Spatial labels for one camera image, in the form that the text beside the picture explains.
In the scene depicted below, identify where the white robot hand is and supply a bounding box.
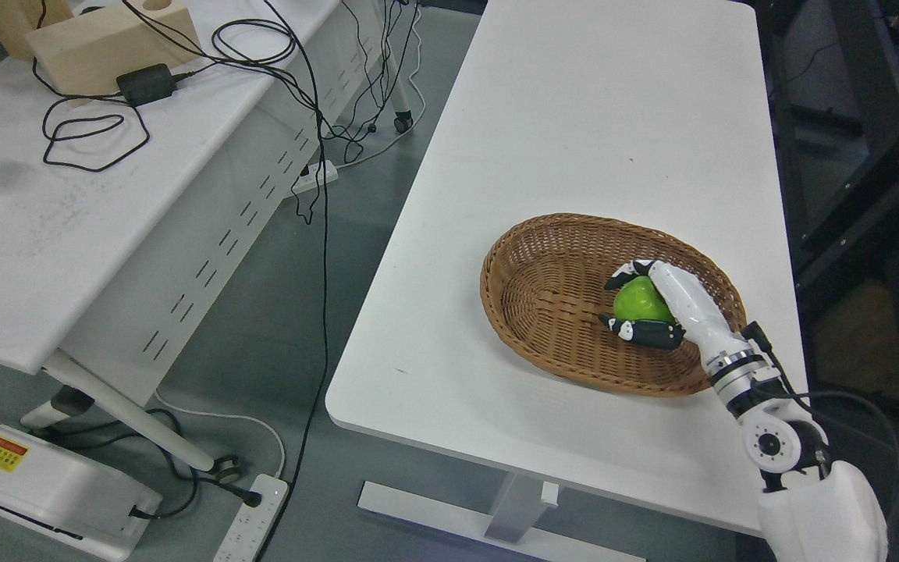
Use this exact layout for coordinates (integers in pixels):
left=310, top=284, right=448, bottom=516
left=597, top=259, right=752, bottom=371

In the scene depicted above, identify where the green apple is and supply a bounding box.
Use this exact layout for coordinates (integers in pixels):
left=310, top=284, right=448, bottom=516
left=613, top=276, right=675, bottom=323

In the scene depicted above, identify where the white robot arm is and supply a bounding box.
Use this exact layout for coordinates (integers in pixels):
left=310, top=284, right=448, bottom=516
left=599, top=260, right=889, bottom=561

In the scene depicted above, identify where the black metal left shelf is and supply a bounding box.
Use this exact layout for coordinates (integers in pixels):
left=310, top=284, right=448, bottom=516
left=750, top=1, right=899, bottom=417

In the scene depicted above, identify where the brown wicker basket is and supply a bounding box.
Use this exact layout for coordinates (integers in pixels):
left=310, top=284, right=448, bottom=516
left=479, top=213, right=747, bottom=398

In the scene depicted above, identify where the white desk with basket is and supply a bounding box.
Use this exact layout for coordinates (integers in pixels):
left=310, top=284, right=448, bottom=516
left=325, top=1, right=803, bottom=561

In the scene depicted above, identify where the white power strip far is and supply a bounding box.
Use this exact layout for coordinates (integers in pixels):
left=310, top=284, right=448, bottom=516
left=290, top=160, right=338, bottom=195

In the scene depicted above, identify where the white power strip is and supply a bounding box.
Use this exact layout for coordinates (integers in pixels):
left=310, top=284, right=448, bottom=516
left=290, top=160, right=338, bottom=195
left=212, top=474, right=290, bottom=561

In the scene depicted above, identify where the white power strip near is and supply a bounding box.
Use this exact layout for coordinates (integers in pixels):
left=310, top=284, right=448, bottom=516
left=212, top=474, right=290, bottom=561

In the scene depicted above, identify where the white folding table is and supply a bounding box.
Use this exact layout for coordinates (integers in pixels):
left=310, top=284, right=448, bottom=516
left=0, top=1, right=402, bottom=472

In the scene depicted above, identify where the black power adapter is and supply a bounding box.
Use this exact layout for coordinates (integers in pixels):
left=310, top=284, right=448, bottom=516
left=115, top=63, right=177, bottom=107

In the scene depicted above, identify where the wooden block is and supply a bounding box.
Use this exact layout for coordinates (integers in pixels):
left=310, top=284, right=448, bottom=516
left=25, top=1, right=200, bottom=96

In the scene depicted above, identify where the white floor device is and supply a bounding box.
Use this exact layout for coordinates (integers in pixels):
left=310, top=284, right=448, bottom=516
left=0, top=425, right=163, bottom=561

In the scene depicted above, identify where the long black cable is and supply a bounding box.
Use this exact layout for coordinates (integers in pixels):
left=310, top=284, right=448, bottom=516
left=122, top=0, right=333, bottom=562

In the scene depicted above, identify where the black cable loop on table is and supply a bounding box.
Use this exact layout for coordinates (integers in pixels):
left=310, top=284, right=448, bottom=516
left=32, top=59, right=151, bottom=173

